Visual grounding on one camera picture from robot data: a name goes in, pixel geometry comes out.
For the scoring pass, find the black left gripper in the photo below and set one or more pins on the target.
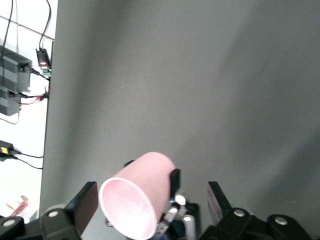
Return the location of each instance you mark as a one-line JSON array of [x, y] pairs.
[[180, 225]]

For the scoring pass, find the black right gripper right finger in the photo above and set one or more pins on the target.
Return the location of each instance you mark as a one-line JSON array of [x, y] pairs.
[[220, 205]]

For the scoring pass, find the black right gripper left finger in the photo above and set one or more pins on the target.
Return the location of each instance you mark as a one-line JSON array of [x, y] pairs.
[[82, 205]]

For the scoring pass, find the pink plastic cup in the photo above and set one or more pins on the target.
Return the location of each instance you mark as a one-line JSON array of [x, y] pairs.
[[140, 185]]

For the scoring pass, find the small pink orange packet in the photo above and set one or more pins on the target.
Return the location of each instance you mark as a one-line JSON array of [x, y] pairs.
[[17, 205]]

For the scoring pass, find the black adapter with yellow label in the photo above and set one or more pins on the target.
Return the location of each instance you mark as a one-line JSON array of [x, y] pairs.
[[7, 147]]

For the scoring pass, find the small grey power supply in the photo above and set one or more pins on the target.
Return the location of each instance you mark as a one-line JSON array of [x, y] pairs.
[[7, 105]]

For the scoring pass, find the green terminal block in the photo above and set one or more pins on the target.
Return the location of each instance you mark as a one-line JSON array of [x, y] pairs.
[[47, 73]]

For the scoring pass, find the large grey power supply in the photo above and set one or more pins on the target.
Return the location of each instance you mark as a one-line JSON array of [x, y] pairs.
[[12, 72]]

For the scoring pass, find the black adapter with red light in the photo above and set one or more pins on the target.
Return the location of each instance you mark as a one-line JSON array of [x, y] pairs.
[[43, 58]]

